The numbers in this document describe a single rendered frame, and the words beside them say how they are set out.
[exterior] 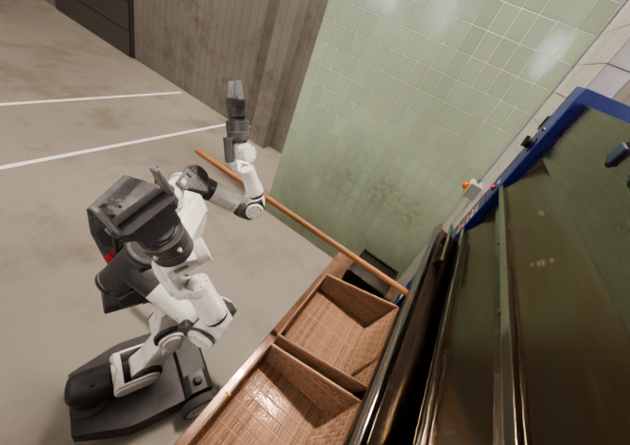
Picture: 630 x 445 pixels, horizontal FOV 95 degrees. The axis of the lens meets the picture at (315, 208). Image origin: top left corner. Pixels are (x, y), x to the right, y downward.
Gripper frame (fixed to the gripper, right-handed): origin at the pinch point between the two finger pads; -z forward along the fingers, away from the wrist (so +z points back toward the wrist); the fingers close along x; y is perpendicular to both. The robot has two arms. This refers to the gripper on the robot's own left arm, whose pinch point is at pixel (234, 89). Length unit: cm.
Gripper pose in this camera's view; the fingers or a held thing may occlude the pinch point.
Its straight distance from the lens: 119.0
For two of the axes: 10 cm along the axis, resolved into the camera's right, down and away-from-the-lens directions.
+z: -0.2, 9.3, 3.7
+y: -8.5, 1.7, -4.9
